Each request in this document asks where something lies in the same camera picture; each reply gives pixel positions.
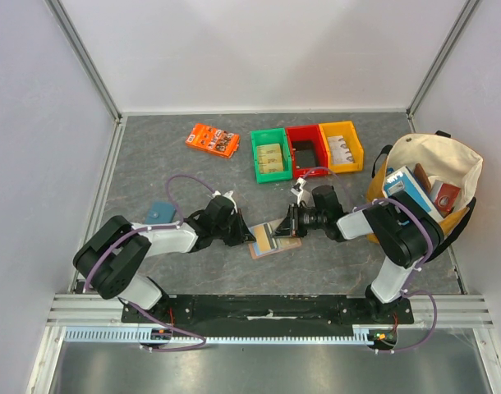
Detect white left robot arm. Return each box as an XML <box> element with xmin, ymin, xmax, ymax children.
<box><xmin>73</xmin><ymin>192</ymin><xmax>255</xmax><ymax>323</ymax></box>

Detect red box in bag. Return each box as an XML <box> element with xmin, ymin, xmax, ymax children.
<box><xmin>430</xmin><ymin>180</ymin><xmax>461</xmax><ymax>217</ymax></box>

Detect orange snack box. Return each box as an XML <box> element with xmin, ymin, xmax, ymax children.
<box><xmin>186</xmin><ymin>123</ymin><xmax>240</xmax><ymax>158</ymax></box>

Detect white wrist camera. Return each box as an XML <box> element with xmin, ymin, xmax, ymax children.
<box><xmin>212</xmin><ymin>190</ymin><xmax>237</xmax><ymax>207</ymax></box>
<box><xmin>291</xmin><ymin>177</ymin><xmax>310</xmax><ymax>205</ymax></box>

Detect aluminium corner post left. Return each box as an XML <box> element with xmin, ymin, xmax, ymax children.
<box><xmin>44</xmin><ymin>0</ymin><xmax>124</xmax><ymax>124</ymax></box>

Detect aluminium corner post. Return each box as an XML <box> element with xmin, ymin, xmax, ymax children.
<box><xmin>44</xmin><ymin>0</ymin><xmax>124</xmax><ymax>124</ymax></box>
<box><xmin>406</xmin><ymin>0</ymin><xmax>481</xmax><ymax>121</ymax></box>

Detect blue razor box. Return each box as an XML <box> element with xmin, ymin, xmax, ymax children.
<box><xmin>383</xmin><ymin>166</ymin><xmax>443</xmax><ymax>221</ymax></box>

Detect white cards in yellow bin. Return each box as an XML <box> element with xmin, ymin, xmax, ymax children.
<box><xmin>327</xmin><ymin>135</ymin><xmax>354</xmax><ymax>165</ymax></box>

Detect green plastic bin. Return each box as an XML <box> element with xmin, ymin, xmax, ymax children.
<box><xmin>250</xmin><ymin>128</ymin><xmax>292</xmax><ymax>184</ymax></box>

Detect slotted cable duct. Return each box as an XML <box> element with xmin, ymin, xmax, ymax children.
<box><xmin>63</xmin><ymin>323</ymin><xmax>399</xmax><ymax>345</ymax></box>

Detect aluminium corner post right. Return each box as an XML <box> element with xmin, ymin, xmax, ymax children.
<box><xmin>406</xmin><ymin>0</ymin><xmax>481</xmax><ymax>121</ymax></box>

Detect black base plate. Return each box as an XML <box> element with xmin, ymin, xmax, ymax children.
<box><xmin>121</xmin><ymin>293</ymin><xmax>416</xmax><ymax>337</ymax></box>

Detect red plastic bin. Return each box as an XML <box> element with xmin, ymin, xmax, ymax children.
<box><xmin>285</xmin><ymin>124</ymin><xmax>329</xmax><ymax>178</ymax></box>

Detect black card in red bin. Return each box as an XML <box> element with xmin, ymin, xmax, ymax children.
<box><xmin>292</xmin><ymin>140</ymin><xmax>318</xmax><ymax>168</ymax></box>

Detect gold cards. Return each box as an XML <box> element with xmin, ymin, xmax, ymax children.
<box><xmin>256</xmin><ymin>143</ymin><xmax>284</xmax><ymax>174</ymax></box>

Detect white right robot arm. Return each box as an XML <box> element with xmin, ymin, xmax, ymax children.
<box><xmin>274</xmin><ymin>183</ymin><xmax>444</xmax><ymax>323</ymax></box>

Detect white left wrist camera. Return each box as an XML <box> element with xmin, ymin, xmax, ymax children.
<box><xmin>212</xmin><ymin>190</ymin><xmax>237</xmax><ymax>207</ymax></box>

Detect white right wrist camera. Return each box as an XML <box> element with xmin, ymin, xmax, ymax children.
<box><xmin>291</xmin><ymin>177</ymin><xmax>310</xmax><ymax>205</ymax></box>

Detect brown wallet in bag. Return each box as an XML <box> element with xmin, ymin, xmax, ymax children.
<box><xmin>413</xmin><ymin>163</ymin><xmax>432</xmax><ymax>194</ymax></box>

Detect teal card wallet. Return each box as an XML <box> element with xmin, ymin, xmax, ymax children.
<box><xmin>145</xmin><ymin>201</ymin><xmax>176</xmax><ymax>225</ymax></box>

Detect cream and mustard tote bag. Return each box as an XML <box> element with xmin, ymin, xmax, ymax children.
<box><xmin>365</xmin><ymin>131</ymin><xmax>483</xmax><ymax>260</ymax></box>

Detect yellow plastic bin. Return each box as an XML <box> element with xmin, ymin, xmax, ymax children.
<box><xmin>319</xmin><ymin>121</ymin><xmax>364</xmax><ymax>173</ymax></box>

